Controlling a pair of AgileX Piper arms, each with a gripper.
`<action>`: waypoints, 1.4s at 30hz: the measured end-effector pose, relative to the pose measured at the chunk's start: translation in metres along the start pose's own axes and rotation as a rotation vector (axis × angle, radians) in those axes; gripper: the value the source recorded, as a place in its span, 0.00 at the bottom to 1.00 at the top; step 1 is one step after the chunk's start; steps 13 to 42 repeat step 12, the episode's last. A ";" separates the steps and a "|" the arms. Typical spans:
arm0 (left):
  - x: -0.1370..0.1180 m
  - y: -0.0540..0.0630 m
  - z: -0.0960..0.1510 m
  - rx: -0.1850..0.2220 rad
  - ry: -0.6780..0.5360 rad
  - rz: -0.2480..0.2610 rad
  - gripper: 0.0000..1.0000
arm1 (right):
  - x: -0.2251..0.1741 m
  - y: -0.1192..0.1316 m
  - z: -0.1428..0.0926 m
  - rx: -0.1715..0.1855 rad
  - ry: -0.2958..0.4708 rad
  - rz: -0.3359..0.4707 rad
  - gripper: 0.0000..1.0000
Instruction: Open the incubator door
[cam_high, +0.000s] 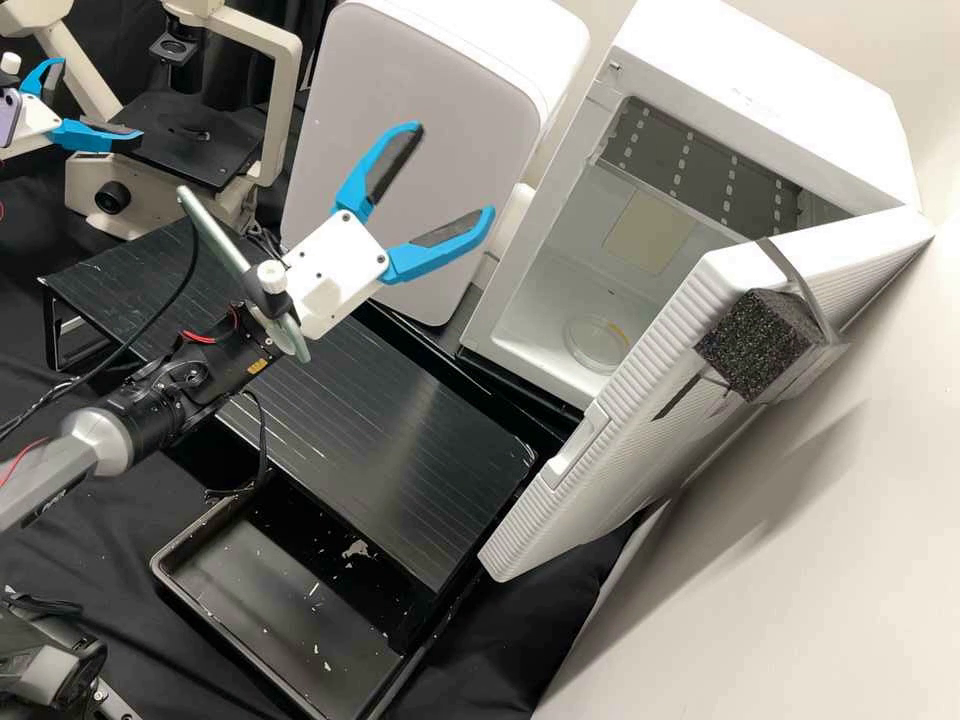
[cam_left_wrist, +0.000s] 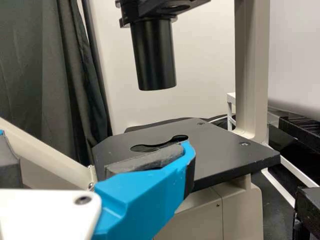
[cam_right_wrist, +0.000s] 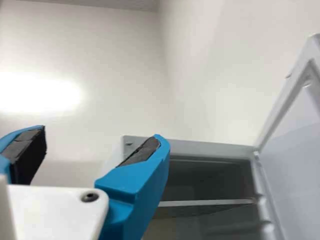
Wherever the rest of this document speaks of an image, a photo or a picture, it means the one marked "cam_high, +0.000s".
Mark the cream microscope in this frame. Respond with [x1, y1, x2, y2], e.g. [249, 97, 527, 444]
[0, 0, 305, 243]

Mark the black tray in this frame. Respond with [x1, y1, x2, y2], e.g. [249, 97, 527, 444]
[148, 487, 481, 720]

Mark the petri dish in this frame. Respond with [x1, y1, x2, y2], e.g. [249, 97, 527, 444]
[563, 313, 628, 370]

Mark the wrist camera phone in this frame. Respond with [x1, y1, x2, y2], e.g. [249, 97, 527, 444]
[0, 50, 24, 150]
[176, 185, 313, 365]

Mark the black cable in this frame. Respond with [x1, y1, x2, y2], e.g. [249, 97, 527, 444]
[0, 223, 202, 444]
[203, 389, 270, 502]

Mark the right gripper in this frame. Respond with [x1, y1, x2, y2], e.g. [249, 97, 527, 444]
[281, 119, 498, 340]

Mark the left wrist camera phone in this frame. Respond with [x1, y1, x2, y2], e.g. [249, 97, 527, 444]
[0, 50, 24, 150]

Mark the white box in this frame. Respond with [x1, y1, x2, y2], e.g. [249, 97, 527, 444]
[278, 0, 592, 328]

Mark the right wrist camera phone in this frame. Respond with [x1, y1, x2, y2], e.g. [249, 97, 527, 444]
[176, 185, 313, 365]

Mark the incubator door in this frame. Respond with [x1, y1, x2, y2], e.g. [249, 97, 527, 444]
[476, 206, 939, 585]

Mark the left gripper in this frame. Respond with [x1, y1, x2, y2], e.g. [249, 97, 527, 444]
[0, 57, 145, 161]

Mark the white incubator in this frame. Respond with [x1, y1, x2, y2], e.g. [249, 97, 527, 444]
[457, 0, 925, 412]

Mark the black platform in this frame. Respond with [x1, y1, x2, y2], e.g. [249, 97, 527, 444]
[38, 217, 540, 594]
[359, 299, 594, 451]

